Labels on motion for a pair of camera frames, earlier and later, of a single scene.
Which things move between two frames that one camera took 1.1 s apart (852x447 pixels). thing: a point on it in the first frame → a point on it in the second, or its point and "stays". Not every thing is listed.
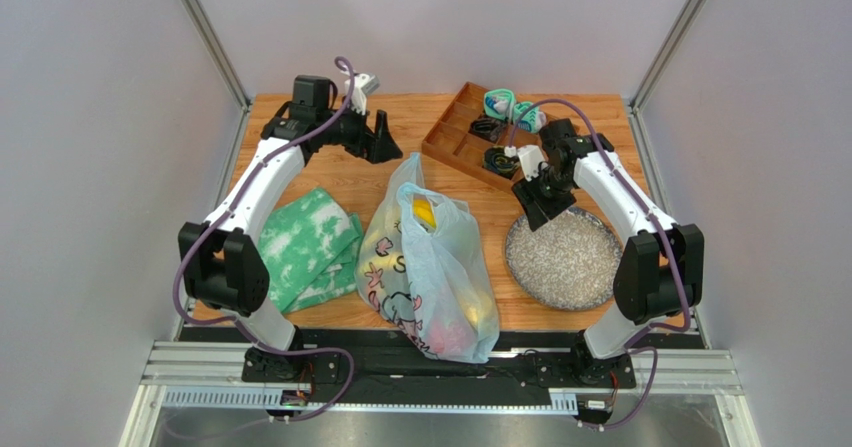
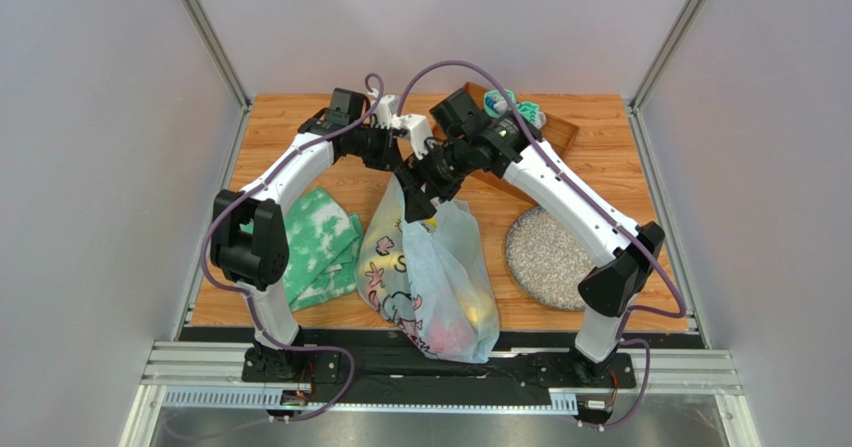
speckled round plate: x=569 y=262 stays
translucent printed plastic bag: x=420 y=267 stays
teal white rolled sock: x=500 y=103 stays
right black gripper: x=540 y=196 → x=438 y=174
